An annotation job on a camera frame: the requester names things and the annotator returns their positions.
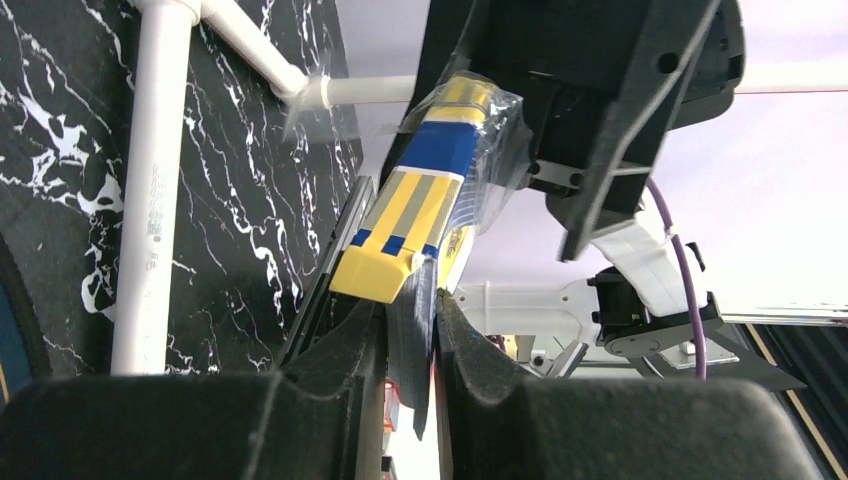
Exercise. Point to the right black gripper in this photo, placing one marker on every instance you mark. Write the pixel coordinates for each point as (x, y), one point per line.
(596, 79)

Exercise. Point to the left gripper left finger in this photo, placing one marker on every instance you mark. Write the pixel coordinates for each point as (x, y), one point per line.
(320, 417)

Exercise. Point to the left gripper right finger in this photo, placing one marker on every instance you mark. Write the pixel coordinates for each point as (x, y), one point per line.
(496, 420)

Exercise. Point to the playing card deck box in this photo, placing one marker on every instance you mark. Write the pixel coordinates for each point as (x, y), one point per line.
(466, 154)

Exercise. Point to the round blue poker mat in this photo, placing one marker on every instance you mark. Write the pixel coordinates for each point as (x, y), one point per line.
(24, 357)

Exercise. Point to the white PVC pipe frame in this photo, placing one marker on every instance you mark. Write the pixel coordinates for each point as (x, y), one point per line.
(225, 219)

